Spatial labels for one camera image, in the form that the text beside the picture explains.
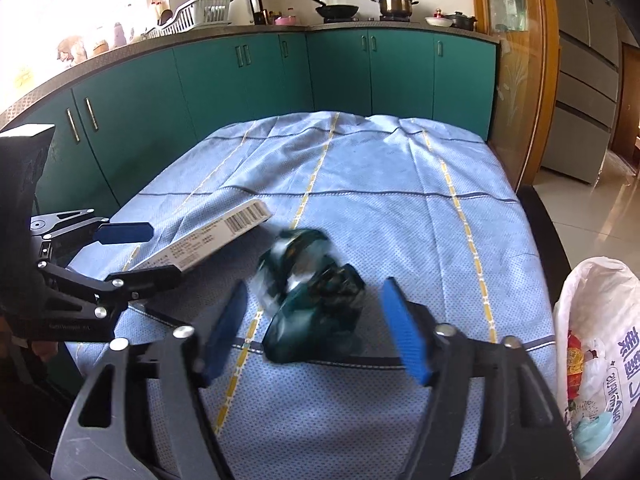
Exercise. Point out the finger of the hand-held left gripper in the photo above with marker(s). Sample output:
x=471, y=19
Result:
x=150, y=280
x=125, y=232

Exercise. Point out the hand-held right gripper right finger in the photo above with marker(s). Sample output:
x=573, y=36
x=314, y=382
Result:
x=405, y=330

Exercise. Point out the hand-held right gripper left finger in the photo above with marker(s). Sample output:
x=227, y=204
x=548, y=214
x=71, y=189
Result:
x=225, y=330

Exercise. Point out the small white cardboard box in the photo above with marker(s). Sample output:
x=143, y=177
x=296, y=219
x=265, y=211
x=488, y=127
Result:
x=215, y=235

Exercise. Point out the dark green wrapper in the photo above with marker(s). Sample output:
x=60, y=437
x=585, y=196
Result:
x=310, y=305

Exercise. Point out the large white printed plastic bag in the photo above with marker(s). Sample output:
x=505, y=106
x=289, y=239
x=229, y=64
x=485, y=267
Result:
x=590, y=285

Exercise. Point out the blue striped tablecloth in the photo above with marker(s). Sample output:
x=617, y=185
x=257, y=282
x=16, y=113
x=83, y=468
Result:
x=400, y=210

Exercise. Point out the brown figurine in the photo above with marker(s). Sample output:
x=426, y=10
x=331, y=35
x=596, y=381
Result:
x=70, y=49

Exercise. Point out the grey kitchen countertop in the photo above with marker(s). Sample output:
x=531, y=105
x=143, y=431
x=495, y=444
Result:
x=150, y=42

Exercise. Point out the small pink bottle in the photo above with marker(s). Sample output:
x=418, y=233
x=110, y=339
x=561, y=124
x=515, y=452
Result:
x=119, y=35

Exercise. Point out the white dish rack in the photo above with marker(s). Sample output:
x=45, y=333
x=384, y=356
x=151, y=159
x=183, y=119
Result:
x=200, y=15

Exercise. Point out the dark sauce bottle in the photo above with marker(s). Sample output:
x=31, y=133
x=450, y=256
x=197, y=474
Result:
x=259, y=17

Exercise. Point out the white electric kettle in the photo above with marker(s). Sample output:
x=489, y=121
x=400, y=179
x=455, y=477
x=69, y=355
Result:
x=237, y=5

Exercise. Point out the teal kitchen cabinets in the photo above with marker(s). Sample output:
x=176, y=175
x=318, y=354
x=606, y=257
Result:
x=400, y=75

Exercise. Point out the pink container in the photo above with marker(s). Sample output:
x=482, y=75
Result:
x=285, y=21

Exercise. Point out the grey refrigerator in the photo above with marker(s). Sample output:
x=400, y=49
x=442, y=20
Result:
x=585, y=85

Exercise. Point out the wooden framed glass door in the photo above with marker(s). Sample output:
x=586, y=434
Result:
x=545, y=60

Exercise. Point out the black wok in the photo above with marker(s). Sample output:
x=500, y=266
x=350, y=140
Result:
x=340, y=9

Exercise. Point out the white bowl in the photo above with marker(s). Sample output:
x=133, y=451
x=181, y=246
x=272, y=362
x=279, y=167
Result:
x=437, y=21

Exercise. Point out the gas stove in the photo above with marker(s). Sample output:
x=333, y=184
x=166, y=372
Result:
x=370, y=19

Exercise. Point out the small black pot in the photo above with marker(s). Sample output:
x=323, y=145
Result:
x=462, y=21

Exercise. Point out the brown wooden door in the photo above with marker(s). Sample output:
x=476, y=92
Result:
x=627, y=100

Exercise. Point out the steel cooking pot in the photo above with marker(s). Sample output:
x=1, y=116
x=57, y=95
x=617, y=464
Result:
x=395, y=5

